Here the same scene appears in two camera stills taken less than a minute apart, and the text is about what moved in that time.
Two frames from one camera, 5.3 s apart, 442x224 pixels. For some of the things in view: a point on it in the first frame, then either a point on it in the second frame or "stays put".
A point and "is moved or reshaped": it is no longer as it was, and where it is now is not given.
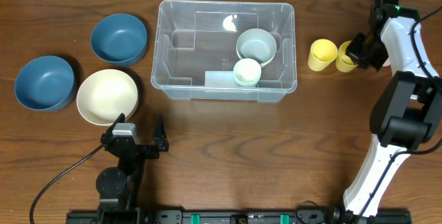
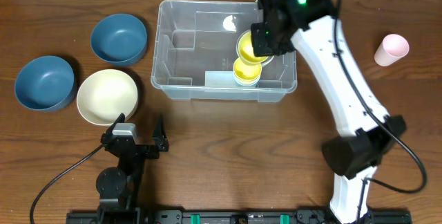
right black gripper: x=366 y=52 -> x=260 y=41
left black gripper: x=139 y=149 stays put
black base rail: x=170 y=216 stays put
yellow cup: x=343 y=63 is moved or reshaped
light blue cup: x=246 y=81 stays put
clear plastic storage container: x=224 y=50 stays put
